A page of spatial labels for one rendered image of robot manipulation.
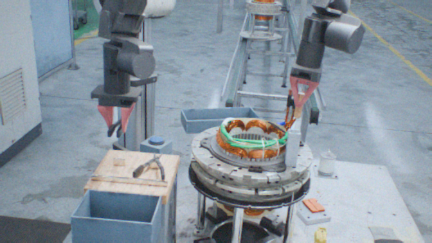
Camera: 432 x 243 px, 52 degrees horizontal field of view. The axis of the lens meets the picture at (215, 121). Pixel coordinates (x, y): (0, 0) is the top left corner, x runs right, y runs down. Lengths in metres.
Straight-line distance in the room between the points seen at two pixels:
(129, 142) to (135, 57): 0.66
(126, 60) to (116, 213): 0.36
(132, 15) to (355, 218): 0.99
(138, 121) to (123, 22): 0.59
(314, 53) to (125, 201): 0.53
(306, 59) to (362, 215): 0.74
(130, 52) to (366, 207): 1.03
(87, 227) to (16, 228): 1.86
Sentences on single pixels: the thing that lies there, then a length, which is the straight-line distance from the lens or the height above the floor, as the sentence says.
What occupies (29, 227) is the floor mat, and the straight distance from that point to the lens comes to 2.80.
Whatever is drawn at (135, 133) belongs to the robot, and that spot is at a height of 0.99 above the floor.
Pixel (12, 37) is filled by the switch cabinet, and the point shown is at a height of 0.87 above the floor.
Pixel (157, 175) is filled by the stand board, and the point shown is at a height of 1.07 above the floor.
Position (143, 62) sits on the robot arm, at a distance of 0.90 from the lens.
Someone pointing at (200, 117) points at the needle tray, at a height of 1.03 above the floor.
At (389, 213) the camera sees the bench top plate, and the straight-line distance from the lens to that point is 1.63.
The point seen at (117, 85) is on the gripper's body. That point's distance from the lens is 0.97.
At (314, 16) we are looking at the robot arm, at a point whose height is 1.46.
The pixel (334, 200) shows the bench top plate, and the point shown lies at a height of 0.78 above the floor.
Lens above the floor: 1.60
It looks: 23 degrees down
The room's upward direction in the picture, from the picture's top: 4 degrees clockwise
